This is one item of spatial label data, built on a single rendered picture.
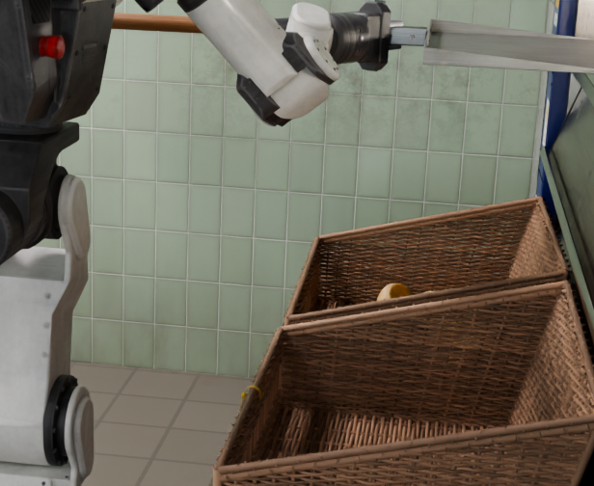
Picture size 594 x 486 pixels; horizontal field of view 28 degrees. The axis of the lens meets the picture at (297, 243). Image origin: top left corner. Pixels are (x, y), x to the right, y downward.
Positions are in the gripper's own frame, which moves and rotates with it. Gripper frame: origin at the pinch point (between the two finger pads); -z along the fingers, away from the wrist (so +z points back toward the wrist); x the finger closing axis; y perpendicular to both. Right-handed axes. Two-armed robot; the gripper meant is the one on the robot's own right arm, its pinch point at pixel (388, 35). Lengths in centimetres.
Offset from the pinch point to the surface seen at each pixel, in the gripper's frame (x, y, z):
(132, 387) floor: -119, 124, -47
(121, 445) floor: -120, 95, -18
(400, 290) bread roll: -55, 10, -22
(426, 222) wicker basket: -41, 9, -29
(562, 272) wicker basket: -35, -41, 2
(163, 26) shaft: -0.8, 33.5, 24.3
